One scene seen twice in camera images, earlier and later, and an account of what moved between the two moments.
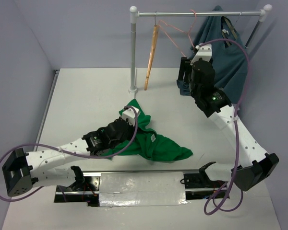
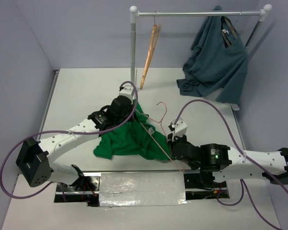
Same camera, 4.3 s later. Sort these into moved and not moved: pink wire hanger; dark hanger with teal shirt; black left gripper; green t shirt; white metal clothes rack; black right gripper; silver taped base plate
Moved: black left gripper; pink wire hanger; black right gripper
Not moved: green t shirt; silver taped base plate; white metal clothes rack; dark hanger with teal shirt
